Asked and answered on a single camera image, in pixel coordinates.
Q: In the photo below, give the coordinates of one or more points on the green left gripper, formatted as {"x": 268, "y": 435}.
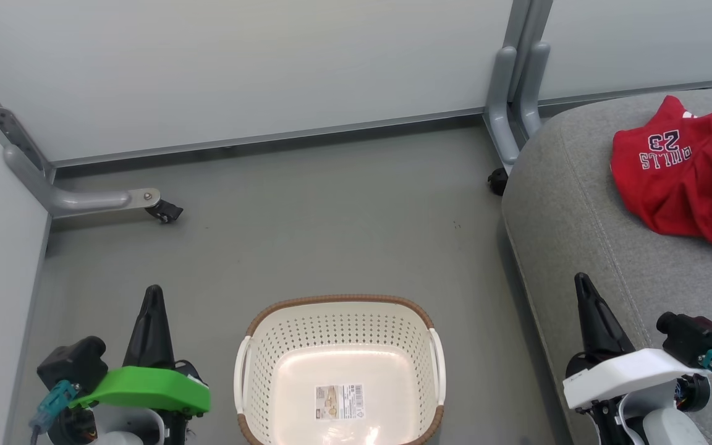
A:
{"x": 146, "y": 389}

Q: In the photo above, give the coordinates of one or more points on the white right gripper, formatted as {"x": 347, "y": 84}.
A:
{"x": 628, "y": 374}

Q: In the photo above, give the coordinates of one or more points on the red basketball jersey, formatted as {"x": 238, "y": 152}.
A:
{"x": 677, "y": 179}

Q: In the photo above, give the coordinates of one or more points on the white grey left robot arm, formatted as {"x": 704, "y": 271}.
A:
{"x": 121, "y": 432}

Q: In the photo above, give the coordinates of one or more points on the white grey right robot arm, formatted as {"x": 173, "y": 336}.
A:
{"x": 671, "y": 429}

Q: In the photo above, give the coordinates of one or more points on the white perforated laundry basket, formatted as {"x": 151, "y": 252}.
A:
{"x": 343, "y": 358}

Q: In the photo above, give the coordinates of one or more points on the black caster wheel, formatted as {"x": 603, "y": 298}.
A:
{"x": 165, "y": 212}
{"x": 498, "y": 182}

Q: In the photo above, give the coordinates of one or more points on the grey fabric sofa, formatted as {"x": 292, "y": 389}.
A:
{"x": 578, "y": 204}

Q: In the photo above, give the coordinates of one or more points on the grey partition leg with plate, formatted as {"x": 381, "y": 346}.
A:
{"x": 84, "y": 199}

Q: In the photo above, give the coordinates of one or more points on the paper label sticker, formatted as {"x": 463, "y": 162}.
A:
{"x": 339, "y": 402}

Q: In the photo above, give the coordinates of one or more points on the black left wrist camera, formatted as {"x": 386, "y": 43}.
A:
{"x": 72, "y": 364}

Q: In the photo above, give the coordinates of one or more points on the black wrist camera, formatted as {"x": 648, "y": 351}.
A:
{"x": 72, "y": 364}
{"x": 693, "y": 337}

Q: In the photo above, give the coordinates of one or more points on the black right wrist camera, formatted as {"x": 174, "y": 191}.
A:
{"x": 693, "y": 337}

